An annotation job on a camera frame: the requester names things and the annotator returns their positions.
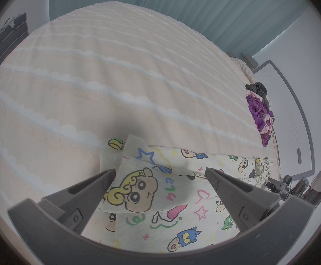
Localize grey garment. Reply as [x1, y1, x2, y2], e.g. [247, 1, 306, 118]
[0, 15, 19, 42]

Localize cream pillow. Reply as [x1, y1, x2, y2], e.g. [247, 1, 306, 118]
[228, 54, 256, 82]

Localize white printed pyjama top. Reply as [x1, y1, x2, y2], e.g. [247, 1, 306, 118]
[81, 134, 273, 255]

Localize bed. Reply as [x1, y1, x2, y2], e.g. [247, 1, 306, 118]
[0, 0, 315, 255]

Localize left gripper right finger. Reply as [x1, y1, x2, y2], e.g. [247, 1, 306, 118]
[205, 167, 281, 236]

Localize pile of clothes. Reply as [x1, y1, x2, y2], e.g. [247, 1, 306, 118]
[245, 81, 276, 148]

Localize grey bedside table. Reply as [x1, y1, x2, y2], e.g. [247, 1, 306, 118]
[239, 53, 260, 69]

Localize black chest of drawers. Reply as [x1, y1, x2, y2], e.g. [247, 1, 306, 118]
[0, 13, 30, 78]

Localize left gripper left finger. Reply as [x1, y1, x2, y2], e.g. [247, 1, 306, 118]
[40, 168, 117, 235]

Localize blue-green curtain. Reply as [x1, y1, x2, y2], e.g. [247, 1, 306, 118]
[49, 0, 311, 56]

